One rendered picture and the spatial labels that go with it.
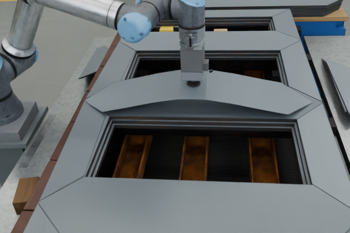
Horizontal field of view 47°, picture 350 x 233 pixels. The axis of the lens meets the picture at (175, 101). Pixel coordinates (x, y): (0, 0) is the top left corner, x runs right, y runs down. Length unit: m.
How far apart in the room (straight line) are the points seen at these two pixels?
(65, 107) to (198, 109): 0.62
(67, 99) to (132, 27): 0.75
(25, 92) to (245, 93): 2.25
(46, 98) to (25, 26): 1.68
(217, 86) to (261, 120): 0.17
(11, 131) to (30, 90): 1.74
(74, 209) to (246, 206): 0.40
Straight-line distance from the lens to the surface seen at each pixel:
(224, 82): 1.29
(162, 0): 1.15
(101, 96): 1.35
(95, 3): 1.10
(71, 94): 1.75
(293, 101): 1.30
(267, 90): 1.31
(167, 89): 1.26
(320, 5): 2.08
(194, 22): 1.13
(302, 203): 1.00
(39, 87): 3.27
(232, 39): 1.69
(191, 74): 1.20
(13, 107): 1.58
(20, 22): 1.47
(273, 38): 1.71
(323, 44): 1.93
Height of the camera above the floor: 1.57
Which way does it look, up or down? 34 degrees down
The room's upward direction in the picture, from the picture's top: 4 degrees counter-clockwise
